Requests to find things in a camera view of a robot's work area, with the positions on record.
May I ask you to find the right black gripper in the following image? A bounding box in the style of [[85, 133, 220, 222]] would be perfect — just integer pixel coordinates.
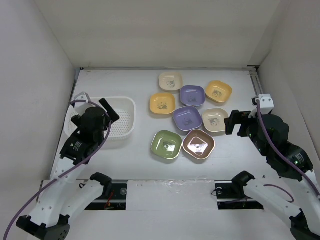
[[224, 108, 269, 156]]

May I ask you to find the cream square plate front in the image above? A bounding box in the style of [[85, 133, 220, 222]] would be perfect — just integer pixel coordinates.
[[202, 108, 229, 133]]

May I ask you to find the cream square plate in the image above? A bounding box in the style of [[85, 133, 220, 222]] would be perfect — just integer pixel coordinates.
[[202, 108, 229, 133], [158, 71, 184, 91]]

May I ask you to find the yellow square plate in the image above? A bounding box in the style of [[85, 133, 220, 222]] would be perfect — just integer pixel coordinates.
[[149, 92, 176, 115], [205, 80, 233, 103]]

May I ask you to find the brown square plate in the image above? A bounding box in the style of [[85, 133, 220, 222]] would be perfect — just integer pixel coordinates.
[[182, 129, 216, 160]]

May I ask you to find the purple square plate front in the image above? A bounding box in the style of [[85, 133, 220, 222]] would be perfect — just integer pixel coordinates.
[[173, 105, 203, 132]]

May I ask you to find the purple square plate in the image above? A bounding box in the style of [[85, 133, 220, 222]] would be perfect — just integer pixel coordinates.
[[173, 105, 203, 132], [179, 85, 206, 107]]

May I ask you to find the purple square plate back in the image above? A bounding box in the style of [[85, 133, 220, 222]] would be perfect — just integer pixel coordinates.
[[179, 85, 206, 107]]

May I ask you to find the green square plate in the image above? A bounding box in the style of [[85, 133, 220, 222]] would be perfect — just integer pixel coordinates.
[[150, 130, 183, 160]]

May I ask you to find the cream square plate back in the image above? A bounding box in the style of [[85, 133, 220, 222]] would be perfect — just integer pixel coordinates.
[[158, 71, 184, 91]]

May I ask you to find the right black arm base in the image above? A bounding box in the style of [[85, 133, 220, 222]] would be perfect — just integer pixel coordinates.
[[211, 180, 264, 210]]

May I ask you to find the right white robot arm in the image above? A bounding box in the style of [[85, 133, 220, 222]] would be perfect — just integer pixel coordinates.
[[224, 110, 320, 240]]

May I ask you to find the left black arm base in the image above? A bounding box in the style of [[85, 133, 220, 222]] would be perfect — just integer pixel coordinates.
[[85, 181, 128, 211]]

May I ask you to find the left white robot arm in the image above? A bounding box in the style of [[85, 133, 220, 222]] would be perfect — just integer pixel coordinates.
[[16, 98, 120, 240]]

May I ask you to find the white perforated plastic bin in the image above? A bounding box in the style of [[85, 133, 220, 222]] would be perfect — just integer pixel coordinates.
[[63, 96, 137, 150]]

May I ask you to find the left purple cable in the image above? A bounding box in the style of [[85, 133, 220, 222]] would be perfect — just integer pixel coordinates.
[[3, 98, 112, 238]]

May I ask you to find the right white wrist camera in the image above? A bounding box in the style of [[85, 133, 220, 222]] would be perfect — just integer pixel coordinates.
[[250, 94, 275, 118]]

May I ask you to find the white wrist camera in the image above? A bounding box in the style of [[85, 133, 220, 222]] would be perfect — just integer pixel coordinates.
[[250, 94, 275, 118], [70, 91, 91, 108]]

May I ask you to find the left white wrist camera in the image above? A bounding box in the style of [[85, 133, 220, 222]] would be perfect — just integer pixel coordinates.
[[70, 91, 91, 108]]

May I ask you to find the aluminium rail right edge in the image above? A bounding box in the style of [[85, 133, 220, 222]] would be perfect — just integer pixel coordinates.
[[247, 65, 264, 96]]

